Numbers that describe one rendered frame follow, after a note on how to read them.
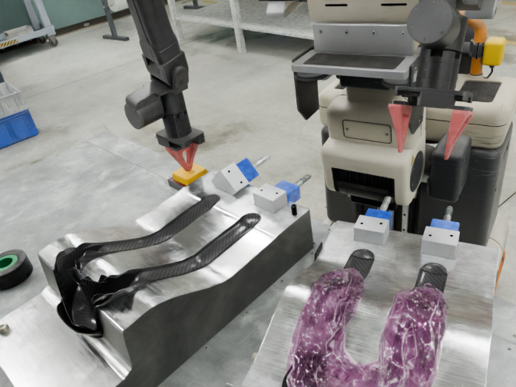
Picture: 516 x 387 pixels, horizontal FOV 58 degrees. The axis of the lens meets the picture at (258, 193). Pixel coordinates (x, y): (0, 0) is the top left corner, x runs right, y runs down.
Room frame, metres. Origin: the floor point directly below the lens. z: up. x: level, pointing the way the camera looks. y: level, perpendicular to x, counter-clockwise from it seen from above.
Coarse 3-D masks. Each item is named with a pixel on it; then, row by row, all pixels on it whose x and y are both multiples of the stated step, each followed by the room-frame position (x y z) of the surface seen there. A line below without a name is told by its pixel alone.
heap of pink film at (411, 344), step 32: (320, 288) 0.42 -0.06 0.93; (352, 288) 0.43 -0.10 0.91; (416, 288) 0.44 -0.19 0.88; (320, 320) 0.39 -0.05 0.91; (416, 320) 0.36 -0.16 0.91; (288, 352) 0.37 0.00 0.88; (320, 352) 0.35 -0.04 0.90; (384, 352) 0.33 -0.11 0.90; (416, 352) 0.32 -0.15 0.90; (288, 384) 0.33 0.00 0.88; (320, 384) 0.31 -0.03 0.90; (352, 384) 0.30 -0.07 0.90; (384, 384) 0.29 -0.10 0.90; (416, 384) 0.29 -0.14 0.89
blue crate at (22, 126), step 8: (24, 112) 3.41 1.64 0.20; (0, 120) 3.31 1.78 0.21; (8, 120) 3.34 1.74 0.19; (16, 120) 3.37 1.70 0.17; (24, 120) 3.39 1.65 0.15; (32, 120) 3.44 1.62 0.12; (0, 128) 3.30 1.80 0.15; (8, 128) 3.33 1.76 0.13; (16, 128) 3.35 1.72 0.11; (24, 128) 3.38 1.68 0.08; (32, 128) 3.41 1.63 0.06; (0, 136) 3.28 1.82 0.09; (8, 136) 3.31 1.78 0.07; (16, 136) 3.34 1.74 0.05; (24, 136) 3.37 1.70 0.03; (32, 136) 3.41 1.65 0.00; (0, 144) 3.27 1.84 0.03; (8, 144) 3.29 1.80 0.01
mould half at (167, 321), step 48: (192, 192) 0.77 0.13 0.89; (240, 192) 0.74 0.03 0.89; (96, 240) 0.62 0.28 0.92; (192, 240) 0.62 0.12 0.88; (240, 240) 0.60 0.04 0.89; (288, 240) 0.61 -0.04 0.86; (48, 288) 0.59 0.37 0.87; (144, 288) 0.48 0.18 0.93; (192, 288) 0.49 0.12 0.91; (240, 288) 0.53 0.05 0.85; (0, 336) 0.50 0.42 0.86; (48, 336) 0.49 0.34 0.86; (96, 336) 0.47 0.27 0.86; (144, 336) 0.42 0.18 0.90; (192, 336) 0.46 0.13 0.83; (48, 384) 0.40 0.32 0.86; (96, 384) 0.39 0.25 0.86; (144, 384) 0.40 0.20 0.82
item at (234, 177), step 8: (248, 160) 0.80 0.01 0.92; (256, 160) 0.82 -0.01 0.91; (264, 160) 0.82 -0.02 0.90; (224, 168) 0.76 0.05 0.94; (232, 168) 0.76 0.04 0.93; (240, 168) 0.78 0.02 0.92; (248, 168) 0.79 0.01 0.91; (216, 176) 0.76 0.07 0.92; (224, 176) 0.74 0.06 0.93; (232, 176) 0.75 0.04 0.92; (240, 176) 0.75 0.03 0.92; (248, 176) 0.77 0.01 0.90; (256, 176) 0.78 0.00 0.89; (216, 184) 0.77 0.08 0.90; (224, 184) 0.75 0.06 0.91; (232, 184) 0.73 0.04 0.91; (240, 184) 0.74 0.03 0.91; (232, 192) 0.73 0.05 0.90
